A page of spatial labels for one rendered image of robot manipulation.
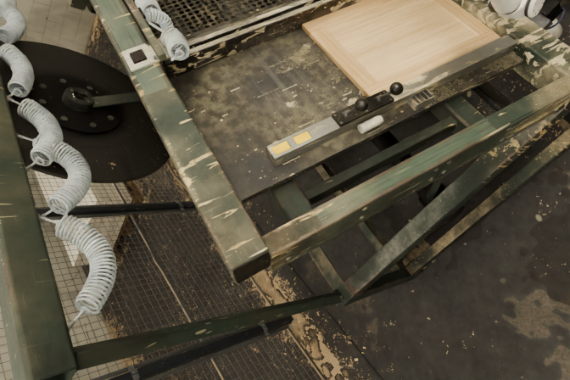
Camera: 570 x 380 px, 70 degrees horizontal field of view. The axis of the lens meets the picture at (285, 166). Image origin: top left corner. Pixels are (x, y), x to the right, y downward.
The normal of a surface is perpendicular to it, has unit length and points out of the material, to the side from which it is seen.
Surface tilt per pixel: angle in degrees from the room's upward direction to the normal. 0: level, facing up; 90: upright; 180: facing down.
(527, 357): 0
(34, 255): 90
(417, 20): 51
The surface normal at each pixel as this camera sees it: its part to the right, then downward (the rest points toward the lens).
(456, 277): -0.68, -0.03
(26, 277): 0.54, -0.70
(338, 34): -0.01, -0.55
